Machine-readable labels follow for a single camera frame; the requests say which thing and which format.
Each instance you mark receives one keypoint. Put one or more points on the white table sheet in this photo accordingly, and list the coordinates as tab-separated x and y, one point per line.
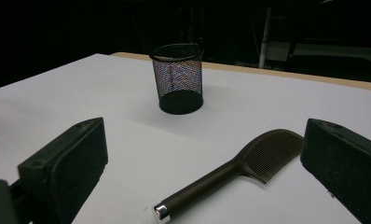
118	93

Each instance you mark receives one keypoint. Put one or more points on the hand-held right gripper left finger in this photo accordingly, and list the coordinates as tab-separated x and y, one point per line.
71	168

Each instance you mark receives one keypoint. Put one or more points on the black folding chair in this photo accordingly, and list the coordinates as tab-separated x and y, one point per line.
329	66

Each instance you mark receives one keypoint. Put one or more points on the black mesh pen holder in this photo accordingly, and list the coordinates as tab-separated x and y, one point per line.
180	102

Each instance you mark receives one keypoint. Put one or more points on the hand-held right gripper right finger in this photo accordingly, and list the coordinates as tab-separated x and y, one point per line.
345	161

